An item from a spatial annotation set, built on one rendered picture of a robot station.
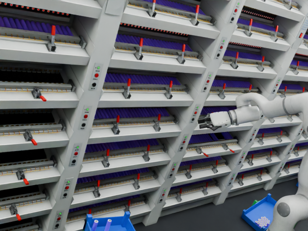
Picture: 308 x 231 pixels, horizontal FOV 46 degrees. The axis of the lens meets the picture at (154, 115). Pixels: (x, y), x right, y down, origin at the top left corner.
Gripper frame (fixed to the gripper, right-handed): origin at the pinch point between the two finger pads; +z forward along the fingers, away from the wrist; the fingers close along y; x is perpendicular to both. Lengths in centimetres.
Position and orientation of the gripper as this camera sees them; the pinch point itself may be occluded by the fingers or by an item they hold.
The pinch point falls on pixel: (202, 123)
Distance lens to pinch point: 201.9
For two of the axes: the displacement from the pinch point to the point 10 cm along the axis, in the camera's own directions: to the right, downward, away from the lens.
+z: -9.8, 1.9, 0.1
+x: -1.5, -7.2, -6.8
